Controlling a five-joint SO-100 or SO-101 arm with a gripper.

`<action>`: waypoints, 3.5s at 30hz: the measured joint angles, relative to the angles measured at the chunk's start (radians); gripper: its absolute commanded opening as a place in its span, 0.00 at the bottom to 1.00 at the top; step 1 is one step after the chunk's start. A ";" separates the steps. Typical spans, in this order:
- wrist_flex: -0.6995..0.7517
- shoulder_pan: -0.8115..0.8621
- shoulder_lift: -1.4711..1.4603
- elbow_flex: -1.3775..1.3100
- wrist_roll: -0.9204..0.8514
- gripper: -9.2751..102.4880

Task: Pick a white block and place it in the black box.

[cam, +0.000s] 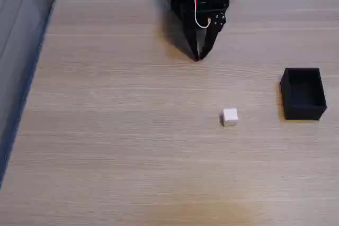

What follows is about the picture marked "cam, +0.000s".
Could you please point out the white block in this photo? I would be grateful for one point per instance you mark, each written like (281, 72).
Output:
(229, 117)

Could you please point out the black open box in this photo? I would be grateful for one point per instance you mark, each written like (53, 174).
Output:
(304, 109)

